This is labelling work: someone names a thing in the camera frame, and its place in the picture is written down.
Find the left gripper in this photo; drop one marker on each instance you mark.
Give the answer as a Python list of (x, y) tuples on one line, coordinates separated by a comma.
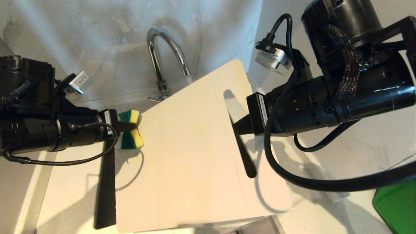
[(78, 133)]

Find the yellow and green sponge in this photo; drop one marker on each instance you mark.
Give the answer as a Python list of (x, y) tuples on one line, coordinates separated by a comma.
[(134, 140)]

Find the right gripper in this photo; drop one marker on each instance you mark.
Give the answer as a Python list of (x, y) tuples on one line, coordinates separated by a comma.
[(302, 107)]

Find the chrome gooseneck faucet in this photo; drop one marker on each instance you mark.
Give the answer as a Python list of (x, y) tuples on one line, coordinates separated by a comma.
[(156, 65)]

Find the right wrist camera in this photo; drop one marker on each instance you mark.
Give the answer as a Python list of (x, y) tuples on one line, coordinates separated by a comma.
[(273, 61)]

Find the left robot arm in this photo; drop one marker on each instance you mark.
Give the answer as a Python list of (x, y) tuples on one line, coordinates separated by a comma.
[(26, 81)]

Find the black flat bar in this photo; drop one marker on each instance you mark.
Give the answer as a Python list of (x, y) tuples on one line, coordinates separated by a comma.
[(105, 195)]

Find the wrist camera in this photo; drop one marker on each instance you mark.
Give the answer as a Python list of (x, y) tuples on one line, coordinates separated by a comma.
[(80, 81), (273, 61)]

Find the cream plastic cutting board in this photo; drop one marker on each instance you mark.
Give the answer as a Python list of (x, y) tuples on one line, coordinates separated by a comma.
[(182, 156)]

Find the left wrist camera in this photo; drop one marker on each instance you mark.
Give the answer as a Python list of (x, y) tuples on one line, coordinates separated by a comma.
[(80, 81)]

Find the green plastic board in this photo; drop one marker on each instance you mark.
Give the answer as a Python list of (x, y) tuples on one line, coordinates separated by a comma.
[(396, 208)]

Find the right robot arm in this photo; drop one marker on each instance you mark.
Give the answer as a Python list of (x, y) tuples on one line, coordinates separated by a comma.
[(341, 19)]

